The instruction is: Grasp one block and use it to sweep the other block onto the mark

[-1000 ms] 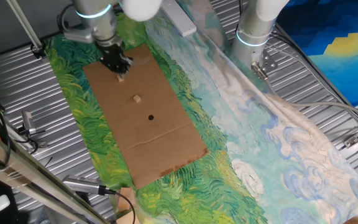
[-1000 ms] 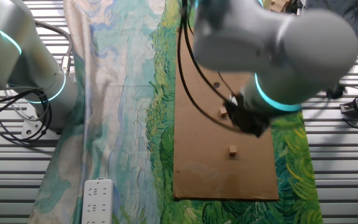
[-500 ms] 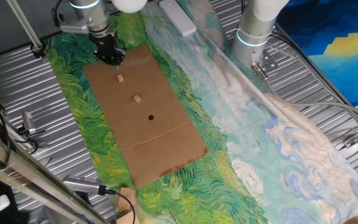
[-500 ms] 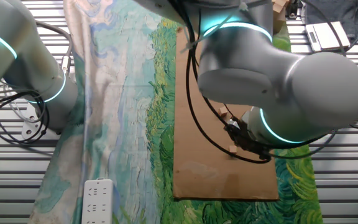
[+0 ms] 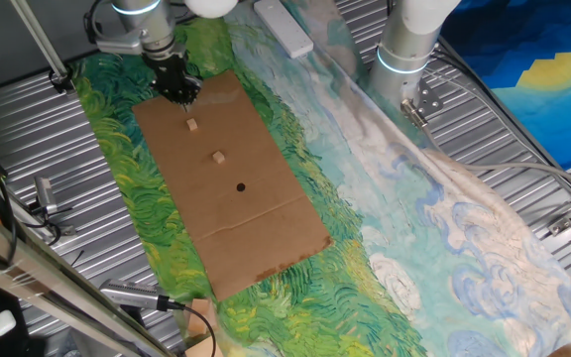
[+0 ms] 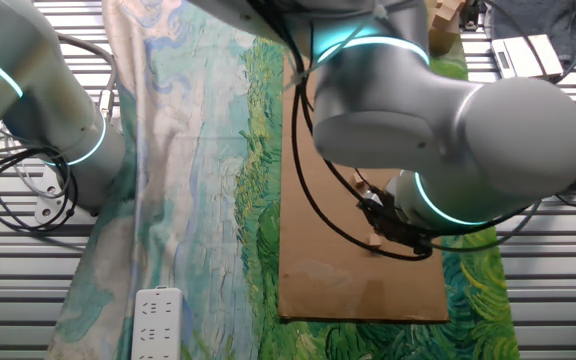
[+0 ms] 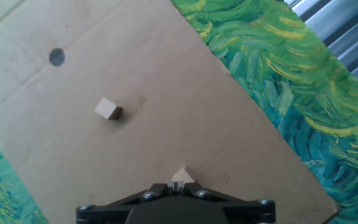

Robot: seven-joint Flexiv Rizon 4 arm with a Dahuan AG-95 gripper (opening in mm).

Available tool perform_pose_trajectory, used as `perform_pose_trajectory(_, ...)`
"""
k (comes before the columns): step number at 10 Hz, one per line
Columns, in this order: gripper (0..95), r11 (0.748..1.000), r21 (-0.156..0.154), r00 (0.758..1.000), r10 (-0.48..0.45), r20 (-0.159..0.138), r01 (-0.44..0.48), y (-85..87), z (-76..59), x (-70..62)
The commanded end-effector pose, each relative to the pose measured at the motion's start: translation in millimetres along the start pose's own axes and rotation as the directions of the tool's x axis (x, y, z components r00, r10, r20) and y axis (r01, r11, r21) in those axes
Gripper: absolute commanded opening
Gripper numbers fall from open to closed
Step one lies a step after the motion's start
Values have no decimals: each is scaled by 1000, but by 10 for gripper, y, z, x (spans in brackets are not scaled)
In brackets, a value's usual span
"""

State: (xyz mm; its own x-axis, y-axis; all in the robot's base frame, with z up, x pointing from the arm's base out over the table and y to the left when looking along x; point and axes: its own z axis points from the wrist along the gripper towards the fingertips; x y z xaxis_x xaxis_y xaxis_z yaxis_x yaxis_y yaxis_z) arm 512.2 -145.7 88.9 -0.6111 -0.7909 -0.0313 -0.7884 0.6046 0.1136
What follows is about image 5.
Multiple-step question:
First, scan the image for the white power strip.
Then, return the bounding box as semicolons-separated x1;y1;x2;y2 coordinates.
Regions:
254;0;315;60

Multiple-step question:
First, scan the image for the white small case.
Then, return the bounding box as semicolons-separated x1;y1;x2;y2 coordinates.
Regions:
0;309;18;338

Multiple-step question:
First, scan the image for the aluminium frame bar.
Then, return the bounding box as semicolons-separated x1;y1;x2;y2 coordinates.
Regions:
0;195;177;357

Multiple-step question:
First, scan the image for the painted landscape print cloth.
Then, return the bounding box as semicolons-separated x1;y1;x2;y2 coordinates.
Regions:
69;0;571;357

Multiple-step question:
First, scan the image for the silver depth camera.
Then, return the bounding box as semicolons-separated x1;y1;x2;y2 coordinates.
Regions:
99;278;186;313

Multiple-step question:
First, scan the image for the blue yellow painted cloth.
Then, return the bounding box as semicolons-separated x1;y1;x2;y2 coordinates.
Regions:
436;0;571;171

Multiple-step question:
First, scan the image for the large wooden block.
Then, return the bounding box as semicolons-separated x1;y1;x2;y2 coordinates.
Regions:
184;336;225;357
184;297;217;338

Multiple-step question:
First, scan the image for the black pole clamp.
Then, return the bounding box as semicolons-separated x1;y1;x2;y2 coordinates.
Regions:
47;66;76;95

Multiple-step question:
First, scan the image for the brown cardboard sheet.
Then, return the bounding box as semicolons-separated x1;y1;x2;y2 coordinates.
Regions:
131;69;335;302

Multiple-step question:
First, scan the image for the grey cable with metal connector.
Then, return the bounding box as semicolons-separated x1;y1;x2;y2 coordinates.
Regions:
400;97;571;199

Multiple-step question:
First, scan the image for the black base cable bundle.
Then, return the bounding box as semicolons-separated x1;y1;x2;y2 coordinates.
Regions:
431;47;571;202

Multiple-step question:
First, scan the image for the aluminium pole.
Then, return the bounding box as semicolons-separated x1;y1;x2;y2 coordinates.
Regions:
9;0;71;83

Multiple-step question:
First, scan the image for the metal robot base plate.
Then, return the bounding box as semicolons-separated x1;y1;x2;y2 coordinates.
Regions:
411;77;444;114

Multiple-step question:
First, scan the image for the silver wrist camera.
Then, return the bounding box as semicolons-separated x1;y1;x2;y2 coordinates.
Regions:
95;33;144;56

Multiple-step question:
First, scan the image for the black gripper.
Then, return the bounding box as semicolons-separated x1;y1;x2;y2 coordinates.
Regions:
142;52;203;106

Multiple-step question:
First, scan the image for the black cable with coiled bundle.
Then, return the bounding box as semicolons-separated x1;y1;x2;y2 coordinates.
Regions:
82;0;113;46

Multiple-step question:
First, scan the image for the black camera cable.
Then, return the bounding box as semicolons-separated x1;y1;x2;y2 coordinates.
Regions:
178;302;218;357

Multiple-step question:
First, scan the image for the metal camera mount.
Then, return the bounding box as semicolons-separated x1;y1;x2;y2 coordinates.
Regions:
15;195;77;238

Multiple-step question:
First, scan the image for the small silver camera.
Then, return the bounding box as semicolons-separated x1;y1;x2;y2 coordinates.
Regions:
34;176;59;215

